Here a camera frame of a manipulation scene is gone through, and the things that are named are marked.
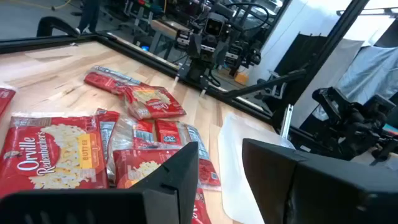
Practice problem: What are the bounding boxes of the black fabric screen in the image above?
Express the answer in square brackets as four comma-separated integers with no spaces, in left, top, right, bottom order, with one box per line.
[275,32,328,77]

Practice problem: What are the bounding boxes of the black slanted frame post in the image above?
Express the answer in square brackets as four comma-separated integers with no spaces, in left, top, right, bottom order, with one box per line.
[270,0,371,131]

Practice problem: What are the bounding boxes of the yellow box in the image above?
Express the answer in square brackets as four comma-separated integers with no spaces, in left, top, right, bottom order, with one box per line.
[234,73,249,86]

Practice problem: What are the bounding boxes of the wooden workbench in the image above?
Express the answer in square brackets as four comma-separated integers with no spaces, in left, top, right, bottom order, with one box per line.
[149,19,191,60]

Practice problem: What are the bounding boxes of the person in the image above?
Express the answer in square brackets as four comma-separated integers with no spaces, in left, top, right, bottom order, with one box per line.
[74,0,102,34]

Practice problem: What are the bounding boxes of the silver aluminium bracket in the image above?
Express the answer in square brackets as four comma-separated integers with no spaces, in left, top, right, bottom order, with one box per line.
[279,104,295,139]

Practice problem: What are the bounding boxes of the grey cloth cover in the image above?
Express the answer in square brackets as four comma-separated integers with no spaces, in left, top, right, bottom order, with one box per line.
[335,45,398,105]

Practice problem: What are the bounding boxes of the black clamp mount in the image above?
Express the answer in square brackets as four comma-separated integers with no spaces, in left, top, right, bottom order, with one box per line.
[312,86,398,162]

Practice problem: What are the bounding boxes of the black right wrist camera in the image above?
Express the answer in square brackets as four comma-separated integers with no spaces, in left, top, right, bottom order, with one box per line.
[204,12,230,37]

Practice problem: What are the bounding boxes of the black slanted strut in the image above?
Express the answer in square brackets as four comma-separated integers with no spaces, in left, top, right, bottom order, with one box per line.
[223,68,307,99]

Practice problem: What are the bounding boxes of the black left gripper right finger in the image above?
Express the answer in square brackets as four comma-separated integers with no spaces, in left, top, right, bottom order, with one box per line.
[242,138,398,224]

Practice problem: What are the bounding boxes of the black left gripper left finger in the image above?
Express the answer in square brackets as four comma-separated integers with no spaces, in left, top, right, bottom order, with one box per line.
[0,141,200,224]

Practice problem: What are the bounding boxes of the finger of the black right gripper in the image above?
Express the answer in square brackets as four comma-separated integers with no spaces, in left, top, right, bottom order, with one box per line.
[174,60,191,85]
[198,73,215,98]

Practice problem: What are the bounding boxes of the translucent white plastic bin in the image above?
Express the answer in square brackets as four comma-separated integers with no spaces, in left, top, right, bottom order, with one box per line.
[216,112,296,224]

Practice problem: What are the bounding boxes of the black curved chair part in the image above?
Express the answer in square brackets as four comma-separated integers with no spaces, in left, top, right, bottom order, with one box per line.
[36,16,81,38]

